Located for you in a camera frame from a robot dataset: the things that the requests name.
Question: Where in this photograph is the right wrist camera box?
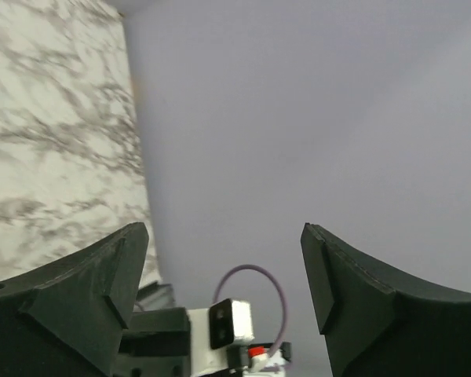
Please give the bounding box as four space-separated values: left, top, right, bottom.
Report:
187 298 291 376

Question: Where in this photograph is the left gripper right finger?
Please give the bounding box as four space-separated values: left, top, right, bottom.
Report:
301 223 471 376

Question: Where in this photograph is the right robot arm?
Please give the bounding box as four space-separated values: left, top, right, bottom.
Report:
113 307 191 377

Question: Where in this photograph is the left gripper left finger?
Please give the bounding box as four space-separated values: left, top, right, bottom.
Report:
0 222 149 377

